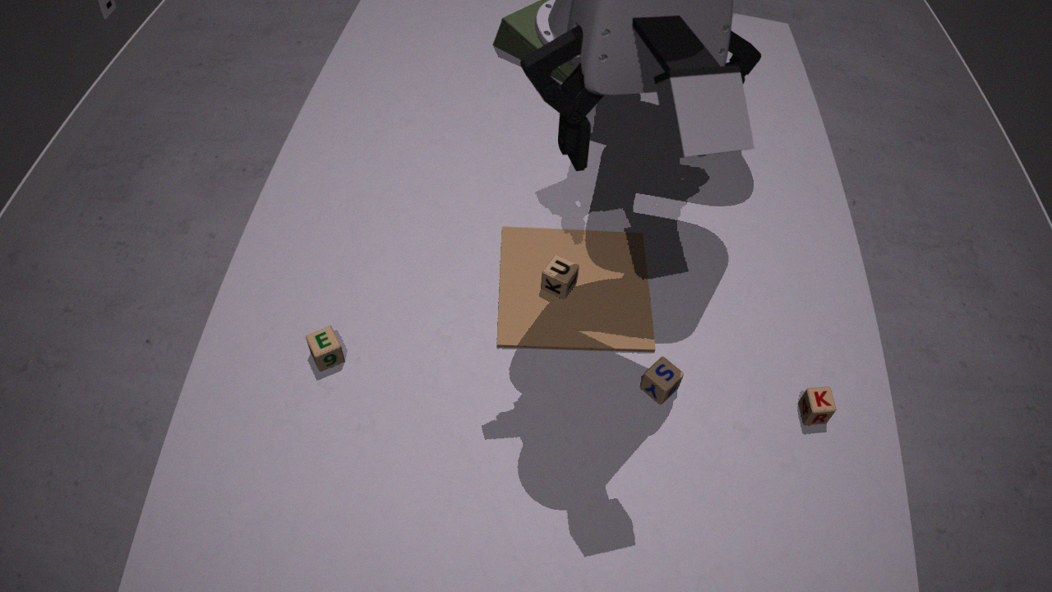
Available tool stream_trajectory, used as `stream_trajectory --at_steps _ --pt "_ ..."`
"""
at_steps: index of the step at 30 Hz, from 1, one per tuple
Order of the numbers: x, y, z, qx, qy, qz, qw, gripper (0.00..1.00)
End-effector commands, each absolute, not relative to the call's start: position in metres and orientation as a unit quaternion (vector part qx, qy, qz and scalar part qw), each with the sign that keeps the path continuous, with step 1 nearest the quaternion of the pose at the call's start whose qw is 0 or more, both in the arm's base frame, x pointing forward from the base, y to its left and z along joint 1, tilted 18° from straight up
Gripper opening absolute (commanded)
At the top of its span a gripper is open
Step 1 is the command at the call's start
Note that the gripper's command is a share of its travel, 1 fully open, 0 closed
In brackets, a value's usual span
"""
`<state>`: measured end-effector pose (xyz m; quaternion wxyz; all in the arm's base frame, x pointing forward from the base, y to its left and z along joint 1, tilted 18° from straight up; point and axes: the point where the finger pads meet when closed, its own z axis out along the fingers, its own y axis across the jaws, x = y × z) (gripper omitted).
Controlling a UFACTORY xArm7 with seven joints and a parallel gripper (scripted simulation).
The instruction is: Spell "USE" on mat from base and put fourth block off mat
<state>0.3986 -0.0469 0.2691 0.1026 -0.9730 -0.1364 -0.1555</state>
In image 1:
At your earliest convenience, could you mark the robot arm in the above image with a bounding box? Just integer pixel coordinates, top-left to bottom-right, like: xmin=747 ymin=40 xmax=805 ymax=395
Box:
xmin=534 ymin=0 xmax=754 ymax=160

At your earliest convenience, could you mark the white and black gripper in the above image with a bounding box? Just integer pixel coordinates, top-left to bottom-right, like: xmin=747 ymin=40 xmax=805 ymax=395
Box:
xmin=520 ymin=0 xmax=761 ymax=171

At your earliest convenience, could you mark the tan flat square mat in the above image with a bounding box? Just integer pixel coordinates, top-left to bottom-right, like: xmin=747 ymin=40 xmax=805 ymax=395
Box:
xmin=497 ymin=227 xmax=656 ymax=352

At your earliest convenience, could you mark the wooden letter block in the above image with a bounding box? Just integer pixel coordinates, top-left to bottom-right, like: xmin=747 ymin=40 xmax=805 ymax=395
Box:
xmin=541 ymin=256 xmax=579 ymax=299
xmin=640 ymin=358 xmax=684 ymax=405
xmin=306 ymin=326 xmax=345 ymax=372
xmin=798 ymin=386 xmax=837 ymax=425

